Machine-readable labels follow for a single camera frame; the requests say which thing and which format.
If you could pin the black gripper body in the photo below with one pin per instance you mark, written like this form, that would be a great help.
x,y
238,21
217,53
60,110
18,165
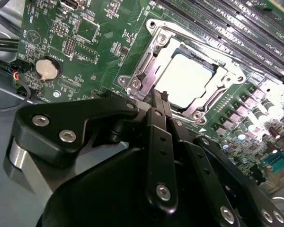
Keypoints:
x,y
104,194

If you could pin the silver CPU plate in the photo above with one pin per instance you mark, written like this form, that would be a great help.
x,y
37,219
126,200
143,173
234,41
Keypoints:
x,y
184,80

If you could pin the metal socket cover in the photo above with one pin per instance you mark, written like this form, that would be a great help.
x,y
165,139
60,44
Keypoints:
x,y
213,78

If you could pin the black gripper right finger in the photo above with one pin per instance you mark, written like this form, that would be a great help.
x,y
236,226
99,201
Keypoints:
x,y
196,160

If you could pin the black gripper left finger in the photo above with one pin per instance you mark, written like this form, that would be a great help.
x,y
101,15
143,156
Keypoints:
x,y
61,123

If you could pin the metal locking lever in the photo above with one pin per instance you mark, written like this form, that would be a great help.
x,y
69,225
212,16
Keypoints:
x,y
177,31
219,90

